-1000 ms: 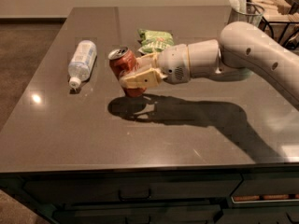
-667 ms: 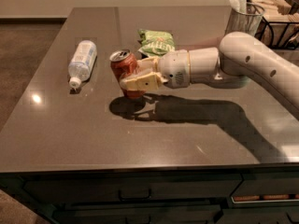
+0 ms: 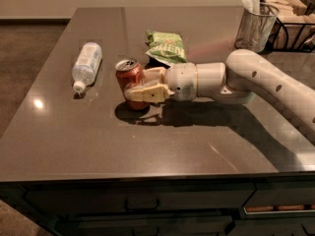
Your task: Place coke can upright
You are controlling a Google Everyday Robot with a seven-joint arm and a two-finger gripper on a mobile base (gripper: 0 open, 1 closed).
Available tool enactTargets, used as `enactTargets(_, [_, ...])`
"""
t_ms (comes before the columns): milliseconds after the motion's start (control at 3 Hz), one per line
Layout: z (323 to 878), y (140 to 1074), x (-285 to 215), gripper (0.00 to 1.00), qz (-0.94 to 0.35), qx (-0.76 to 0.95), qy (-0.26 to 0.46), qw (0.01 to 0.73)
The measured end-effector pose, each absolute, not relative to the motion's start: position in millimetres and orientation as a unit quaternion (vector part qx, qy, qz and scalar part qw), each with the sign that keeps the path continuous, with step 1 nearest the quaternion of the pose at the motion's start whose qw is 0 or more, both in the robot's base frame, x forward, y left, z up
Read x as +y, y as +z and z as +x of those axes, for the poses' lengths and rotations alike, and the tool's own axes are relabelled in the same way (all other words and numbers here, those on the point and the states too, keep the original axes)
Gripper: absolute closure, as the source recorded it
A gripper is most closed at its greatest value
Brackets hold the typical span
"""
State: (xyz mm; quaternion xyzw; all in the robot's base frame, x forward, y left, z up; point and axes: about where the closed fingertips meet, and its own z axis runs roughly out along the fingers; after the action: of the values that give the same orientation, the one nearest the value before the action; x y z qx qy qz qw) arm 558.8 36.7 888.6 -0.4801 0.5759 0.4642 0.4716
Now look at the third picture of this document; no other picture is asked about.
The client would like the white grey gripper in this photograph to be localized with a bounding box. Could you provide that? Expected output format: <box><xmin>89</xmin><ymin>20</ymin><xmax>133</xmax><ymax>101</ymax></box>
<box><xmin>124</xmin><ymin>63</ymin><xmax>197</xmax><ymax>103</ymax></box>

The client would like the red coke can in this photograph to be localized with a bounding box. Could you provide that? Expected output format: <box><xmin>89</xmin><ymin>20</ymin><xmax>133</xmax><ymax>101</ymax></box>
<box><xmin>115</xmin><ymin>58</ymin><xmax>149</xmax><ymax>110</ymax></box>

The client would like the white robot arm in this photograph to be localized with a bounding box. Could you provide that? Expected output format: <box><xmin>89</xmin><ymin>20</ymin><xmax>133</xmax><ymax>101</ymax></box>
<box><xmin>123</xmin><ymin>49</ymin><xmax>315</xmax><ymax>142</ymax></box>

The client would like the green chip bag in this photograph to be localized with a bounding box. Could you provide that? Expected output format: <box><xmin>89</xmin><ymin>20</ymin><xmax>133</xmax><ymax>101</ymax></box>
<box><xmin>146</xmin><ymin>30</ymin><xmax>187</xmax><ymax>66</ymax></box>

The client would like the clear plastic water bottle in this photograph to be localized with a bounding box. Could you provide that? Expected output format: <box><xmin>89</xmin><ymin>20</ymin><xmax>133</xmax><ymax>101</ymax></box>
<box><xmin>72</xmin><ymin>42</ymin><xmax>102</xmax><ymax>93</ymax></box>

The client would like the metal mesh cup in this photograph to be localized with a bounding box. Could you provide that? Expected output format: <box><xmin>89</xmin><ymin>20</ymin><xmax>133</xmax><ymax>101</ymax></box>
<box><xmin>234</xmin><ymin>2</ymin><xmax>279</xmax><ymax>53</ymax></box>

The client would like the white napkin in cup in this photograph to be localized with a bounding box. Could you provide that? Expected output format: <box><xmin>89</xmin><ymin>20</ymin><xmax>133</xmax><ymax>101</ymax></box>
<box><xmin>241</xmin><ymin>0</ymin><xmax>260</xmax><ymax>14</ymax></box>

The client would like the dark cabinet drawer left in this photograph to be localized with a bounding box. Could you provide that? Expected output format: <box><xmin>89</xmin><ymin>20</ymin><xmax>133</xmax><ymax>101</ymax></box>
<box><xmin>26</xmin><ymin>184</ymin><xmax>254</xmax><ymax>215</ymax></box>

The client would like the dark cabinet drawer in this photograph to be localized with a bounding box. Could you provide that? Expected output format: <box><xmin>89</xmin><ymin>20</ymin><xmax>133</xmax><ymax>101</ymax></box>
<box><xmin>243</xmin><ymin>181</ymin><xmax>315</xmax><ymax>215</ymax></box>
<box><xmin>26</xmin><ymin>184</ymin><xmax>254</xmax><ymax>215</ymax></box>

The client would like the dark cabinet drawer right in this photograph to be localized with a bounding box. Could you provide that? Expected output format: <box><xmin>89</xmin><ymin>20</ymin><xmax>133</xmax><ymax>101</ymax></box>
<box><xmin>243</xmin><ymin>181</ymin><xmax>315</xmax><ymax>215</ymax></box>

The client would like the black wire snack rack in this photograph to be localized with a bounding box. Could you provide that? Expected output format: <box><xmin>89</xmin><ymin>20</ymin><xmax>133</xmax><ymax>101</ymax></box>
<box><xmin>262</xmin><ymin>0</ymin><xmax>315</xmax><ymax>52</ymax></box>

